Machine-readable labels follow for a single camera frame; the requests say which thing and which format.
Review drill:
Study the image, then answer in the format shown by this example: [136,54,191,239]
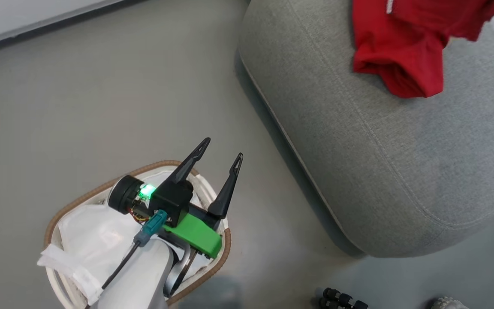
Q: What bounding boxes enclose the red and white shirt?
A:
[352,0,494,98]

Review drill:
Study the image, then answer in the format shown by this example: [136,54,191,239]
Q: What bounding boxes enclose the black cable with teal connector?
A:
[101,209,169,290]

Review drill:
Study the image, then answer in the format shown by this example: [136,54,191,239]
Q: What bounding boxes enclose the grey partition bottom rail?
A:
[0,0,145,50]

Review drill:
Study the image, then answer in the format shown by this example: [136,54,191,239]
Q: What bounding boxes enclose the white fabric basket liner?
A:
[37,170,230,307]

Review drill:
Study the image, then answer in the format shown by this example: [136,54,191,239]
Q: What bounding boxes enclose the white knobbly object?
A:
[431,296,470,309]

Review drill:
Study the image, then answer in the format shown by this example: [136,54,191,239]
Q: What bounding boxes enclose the grey fabric sofa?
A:
[238,0,494,258]

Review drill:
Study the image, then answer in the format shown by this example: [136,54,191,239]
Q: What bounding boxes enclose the black ribbed object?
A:
[318,288,370,309]

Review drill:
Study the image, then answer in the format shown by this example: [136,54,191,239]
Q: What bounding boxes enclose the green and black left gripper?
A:
[108,137,244,259]

